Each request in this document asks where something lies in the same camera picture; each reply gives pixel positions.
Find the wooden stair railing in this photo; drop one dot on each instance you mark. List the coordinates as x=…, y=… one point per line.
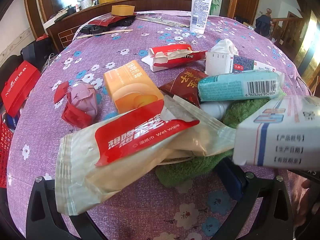
x=287, y=35

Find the dark red sachet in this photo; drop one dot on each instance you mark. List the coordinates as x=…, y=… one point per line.
x=185, y=85

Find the torn red white box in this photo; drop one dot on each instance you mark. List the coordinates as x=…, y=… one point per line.
x=172, y=55

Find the teal tissue pack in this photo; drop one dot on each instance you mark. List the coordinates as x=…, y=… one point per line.
x=232, y=85

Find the wooden chopstick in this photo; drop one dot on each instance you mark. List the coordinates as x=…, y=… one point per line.
x=162, y=22
x=105, y=33

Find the purple floral tablecloth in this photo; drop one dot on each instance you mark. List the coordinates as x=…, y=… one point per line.
x=150, y=217

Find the wooden door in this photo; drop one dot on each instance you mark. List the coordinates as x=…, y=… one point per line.
x=248, y=2

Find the pink red wrapper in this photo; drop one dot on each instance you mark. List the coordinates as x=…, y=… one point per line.
x=81, y=100

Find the beige red-label wet wipe packet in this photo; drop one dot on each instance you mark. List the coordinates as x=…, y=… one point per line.
x=130, y=155

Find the red black pouch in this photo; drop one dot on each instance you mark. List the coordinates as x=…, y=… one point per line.
x=100, y=27

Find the white blue-striped medicine box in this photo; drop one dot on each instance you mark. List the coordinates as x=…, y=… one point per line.
x=277, y=132

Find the white dark-blue medicine box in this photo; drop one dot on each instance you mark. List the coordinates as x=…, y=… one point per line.
x=240, y=63

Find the white lotion tube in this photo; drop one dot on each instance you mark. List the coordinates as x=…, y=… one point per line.
x=201, y=7

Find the white plastic bottle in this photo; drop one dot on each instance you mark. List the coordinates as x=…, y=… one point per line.
x=212, y=108

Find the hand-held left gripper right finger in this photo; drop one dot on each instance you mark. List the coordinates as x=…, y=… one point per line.
x=232, y=182

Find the red paper bag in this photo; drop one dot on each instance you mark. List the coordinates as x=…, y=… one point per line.
x=18, y=87

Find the orange cardboard box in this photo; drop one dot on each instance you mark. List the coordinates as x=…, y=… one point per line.
x=130, y=87

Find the crumpled white tissue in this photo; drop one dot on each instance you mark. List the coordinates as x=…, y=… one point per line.
x=225, y=46

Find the person's right hand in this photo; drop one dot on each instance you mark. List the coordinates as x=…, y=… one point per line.
x=306, y=200

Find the green towel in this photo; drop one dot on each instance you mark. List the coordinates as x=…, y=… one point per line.
x=240, y=110

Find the red foil packet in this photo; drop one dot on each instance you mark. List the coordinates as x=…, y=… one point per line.
x=107, y=20

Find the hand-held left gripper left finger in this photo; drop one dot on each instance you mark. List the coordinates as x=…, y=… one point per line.
x=51, y=200

